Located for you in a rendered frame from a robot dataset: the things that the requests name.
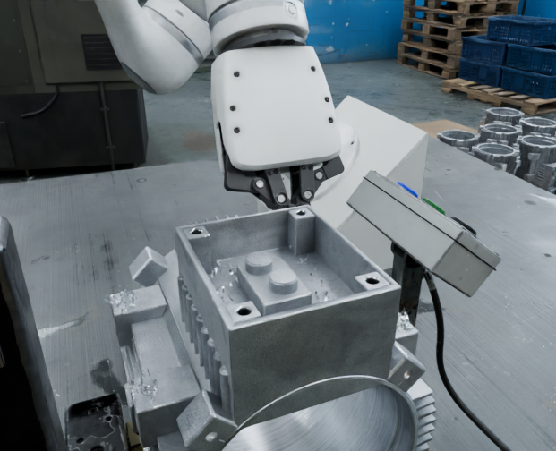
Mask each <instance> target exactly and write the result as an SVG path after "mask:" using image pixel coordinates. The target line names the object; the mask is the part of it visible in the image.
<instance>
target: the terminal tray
mask: <svg viewBox="0 0 556 451"><path fill-rule="evenodd" d="M175 240H176V249H177V258H178V268H179V276H178V277H177V283H178V292H179V301H180V310H181V319H182V322H184V323H185V332H189V334H190V343H191V344H192V343H194V352H195V354H198V355H199V360H200V366H201V367H203V366H204V373H205V379H209V380H210V392H211V393H213V394H215V393H216V395H218V396H219V397H221V401H222V408H223V410H224V411H225V412H226V413H228V414H229V415H231V416H232V418H233V421H234V423H235V425H237V426H238V427H239V426H240V425H241V424H243V423H244V422H245V421H246V420H248V419H249V418H250V417H251V416H253V415H254V414H255V413H257V412H258V411H259V410H260V409H262V408H263V407H265V406H266V405H268V404H270V403H272V402H273V401H275V400H277V399H278V398H280V397H281V396H284V395H286V394H288V393H290V392H292V391H294V390H296V389H298V388H300V387H304V386H307V385H309V384H312V383H314V382H317V381H321V380H324V379H331V378H336V377H343V376H370V377H375V378H379V379H385V380H387V378H388V377H389V369H390V362H391V354H392V346H393V345H394V344H395V338H396V331H397V323H398V310H399V303H400V295H401V286H400V285H399V284H398V283H397V282H395V281H394V280H393V279H392V278H391V277H390V276H389V275H387V274H386V273H385V272H384V271H383V270H382V269H381V268H379V267H378V266H377V265H376V264H375V263H374V262H373V261H372V260H370V259H369V258H368V257H367V256H366V255H365V254H364V253H362V252H361V251H360V250H359V249H358V248H357V247H356V246H354V245H353V244H352V243H351V242H350V241H349V240H348V239H347V238H346V237H345V236H344V235H343V234H342V233H340V232H339V231H338V230H337V229H336V228H335V227H334V226H333V225H331V224H330V223H329V222H328V221H327V220H326V219H325V218H324V217H322V216H321V215H320V214H319V213H318V212H317V211H316V210H314V209H313V208H312V207H311V206H310V205H303V206H298V207H292V208H283V209H278V210H272V211H267V212H262V213H257V214H251V215H246V216H241V217H231V218H226V219H221V220H216V221H210V222H205V223H200V224H195V225H185V226H180V227H176V228H175ZM289 246H291V250H289ZM292 250H293V253H294V255H295V256H294V255H293V254H292ZM300 254H301V256H300V257H297V256H299V255H300ZM307 254H308V259H307V261H306V262H307V264H308V265H306V264H303V263H302V264H300V265H297V263H298V261H299V263H301V259H303V260H304V259H305V258H307ZM271 256H272V257H271ZM276 256H277V257H276ZM217 259H218V263H219V264H220V265H222V266H220V265H219V264H218V263H217ZM244 261H245V263H242V262H244ZM230 262H231V266H232V267H233V268H235V270H233V269H231V268H230V265H229V264H230ZM318 264H319V265H318ZM316 265H317V269H318V270H315V266H316ZM223 266H226V267H229V268H225V267H223ZM300 267H301V268H300ZM213 268H214V271H215V268H217V275H216V276H213V272H214V271H213V272H212V269H213ZM222 268H223V269H222ZM221 269H222V270H221ZM220 270H221V275H220ZM229 270H232V272H233V273H237V280H238V282H239V283H238V284H239V285H237V284H236V281H235V276H234V275H232V276H231V274H230V272H229ZM215 272H216V271H215ZM211 273H212V274H211ZM310 273H312V274H311V275H310ZM313 274H314V275H315V279H314V276H313ZM211 275H212V276H213V277H211ZM222 275H224V276H222ZM324 275H325V276H324ZM216 277H218V279H217V278H216ZM322 277H324V279H325V280H324V279H323V278H322ZM335 279H337V280H335ZM311 280H313V281H311ZM320 280H322V281H323V285H324V287H321V281H320ZM327 280H334V281H327ZM230 283H233V286H232V288H231V289H229V286H230ZM226 284H228V285H226ZM223 286H224V288H225V292H222V287H223ZM329 286H330V287H329ZM238 287H240V288H241V289H240V288H238ZM215 288H216V290H217V289H218V288H219V289H218V292H219V293H222V294H221V295H224V298H223V299H220V298H222V297H223V296H220V295H219V294H218V293H217V291H216V290H215ZM323 290H324V291H326V292H327V291H328V292H329V293H328V294H327V300H328V301H325V300H324V296H326V295H325V293H326V292H323ZM331 290H332V291H331ZM240 291H241V292H240ZM316 291H317V293H316ZM238 292H240V293H239V294H238ZM228 294H229V296H230V298H231V299H232V300H233V301H235V302H238V303H237V304H235V303H234V302H232V301H231V300H230V299H229V296H228ZM318 295H319V297H320V299H321V300H322V302H319V301H318V299H317V296H318ZM328 296H329V297H330V298H328ZM223 300H224V302H223ZM226 302H229V303H226ZM233 304H235V305H233ZM379 385H382V384H380V383H377V382H372V381H367V380H343V381H337V382H331V383H327V384H323V385H320V386H317V387H312V388H309V389H307V390H305V391H303V392H300V393H298V394H296V395H293V396H290V397H289V398H287V399H285V400H283V401H282V402H280V403H278V404H276V405H274V406H272V407H271V408H269V410H267V411H266V412H264V413H262V414H261V415H259V416H258V417H257V418H255V419H254V420H253V421H251V422H250V423H249V424H248V425H246V426H245V427H244V428H247V427H250V426H253V425H256V424H259V423H262V422H265V421H269V420H273V419H276V418H278V417H281V416H284V415H287V414H290V413H295V412H298V411H301V410H303V409H306V408H309V407H313V406H315V405H318V404H323V403H326V402H328V401H332V400H335V399H338V398H340V397H343V396H349V395H352V394H354V393H357V392H360V391H363V390H365V389H369V388H372V387H377V386H379Z"/></svg>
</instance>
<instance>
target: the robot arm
mask: <svg viewBox="0 0 556 451"><path fill-rule="evenodd" d="M94 2H95V4H96V6H97V8H98V10H99V13H100V15H101V17H102V20H103V22H104V24H105V27H106V30H107V34H108V36H109V39H110V42H111V44H112V46H113V49H114V50H115V54H116V56H117V58H118V60H119V62H120V64H121V65H122V66H123V68H124V70H125V71H126V73H127V74H128V76H129V77H130V78H131V79H132V80H133V81H134V82H135V83H136V84H138V85H139V86H140V87H141V88H143V89H145V90H147V92H149V93H154V94H158V95H165V94H168V93H171V92H173V91H175V90H177V89H179V88H180V87H182V86H183V85H184V84H185V83H186V82H187V81H188V79H189V78H190V77H191V76H192V74H193V73H194V72H195V71H196V69H197V68H198V67H199V66H200V64H201V63H202V62H203V60H204V59H205V58H206V57H207V55H208V54H209V53H210V51H211V50H212V49H213V53H214V55H215V57H216V60H215V61H214V62H213V64H212V65H211V90H210V103H211V105H212V112H213V122H214V130H215V138H216V146H217V153H218V162H219V166H220V169H221V172H222V174H223V175H224V188H225V189H226V190H227V191H237V192H249V193H251V194H253V195H254V196H255V197H257V198H258V199H259V200H261V201H262V202H264V203H265V204H266V206H267V208H269V209H272V210H278V209H283V208H292V207H298V206H303V205H310V206H311V203H312V202H314V201H316V200H318V199H320V198H322V197H323V196H325V195H326V194H328V193H329V192H330V191H332V190H333V189H334V188H335V187H336V186H337V185H338V184H339V183H340V182H341V181H342V180H343V179H344V178H345V176H346V175H347V173H348V172H349V171H350V169H351V167H352V166H353V164H354V162H355V160H356V157H357V155H358V151H359V145H360V141H359V136H358V134H357V132H356V131H355V130H354V129H353V128H352V127H351V126H350V125H347V124H344V123H338V120H337V117H336V113H335V109H334V106H333V102H332V98H331V95H330V92H329V87H328V83H327V81H326V79H325V76H324V73H323V70H322V68H321V64H320V62H319V59H318V57H317V55H316V54H315V52H314V49H313V47H310V46H306V43H305V40H306V39H307V34H308V33H309V29H308V21H307V19H306V14H305V9H304V0H148V1H147V2H146V4H145V5H144V6H143V7H142V8H140V6H139V4H138V2H137V0H94Z"/></svg>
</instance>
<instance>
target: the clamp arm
mask: <svg viewBox="0 0 556 451"><path fill-rule="evenodd" d="M0 451H68V450H67V446H66V443H65V439H64V433H63V429H62V425H61V422H60V418H59V414H58V411H57V407H56V400H55V397H54V393H53V389H52V386H51V382H50V378H49V375H48V371H47V365H46V362H45V358H44V354H43V351H42V347H41V343H40V340H39V336H38V330H37V326H36V322H35V319H34V315H33V311H32V308H31V304H30V298H29V294H28V290H27V286H26V283H25V279H24V275H23V272H22V268H21V262H20V258H19V254H18V251H17V247H16V243H15V240H14V236H13V230H12V226H11V224H10V222H9V221H8V219H7V218H6V217H4V216H0Z"/></svg>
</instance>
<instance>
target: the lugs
mask: <svg viewBox="0 0 556 451"><path fill-rule="evenodd" d="M129 270H130V273H131V276H132V280H133V281H135V282H137V283H138V284H140V285H143V286H144V287H149V286H154V284H155V283H156V282H157V281H158V279H159V278H160V277H161V276H162V275H163V274H164V273H165V272H166V271H167V270H168V265H167V262H166V259H165V257H164V256H162V255H160V254H159V253H157V252H156V251H154V250H152V249H151V248H149V247H145V248H144V249H143V251H142V252H141V253H140V254H139V256H138V257H137V258H136V259H135V260H134V261H133V263H132V264H131V265H130V266H129ZM425 372H426V368H425V367H424V366H423V365H422V364H421V363H420V362H419V361H418V360H417V359H416V358H415V357H414V356H413V355H412V354H411V353H410V352H409V351H408V350H407V349H406V348H405V347H404V346H403V345H401V344H399V343H398V342H397V341H395V344H394V345H393V346H392V354H391V362H390V369H389V377H388V378H387V381H388V382H390V383H392V384H394V385H395V386H397V387H399V388H400V389H402V390H403V391H404V392H405V393H406V392H407V391H408V390H409V389H410V388H411V387H412V386H413V385H414V384H415V382H416V381H417V380H418V379H419V378H421V377H422V375H423V374H424V373H425ZM176 422H177V425H178V429H179V431H180V434H181V437H182V441H183V443H184V447H186V448H188V449H191V450H192V451H218V449H219V448H220V447H221V446H222V445H223V444H224V442H225V441H226V440H227V439H228V438H229V437H230V436H231V435H232V434H233V433H234V432H235V431H236V429H237V428H238V426H237V425H235V423H234V421H233V418H232V416H231V415H229V414H228V413H226V412H225V411H224V410H223V408H222V401H221V397H219V396H218V395H216V394H213V393H211V392H210V391H208V390H206V389H203V390H202V391H201V392H200V393H199V394H198V395H197V396H196V397H195V398H194V399H193V400H192V401H191V403H190V404H189V405H188V406H187V407H186V408H185V409H184V411H183V412H182V413H181V414H180V415H179V416H178V417H177V419H176Z"/></svg>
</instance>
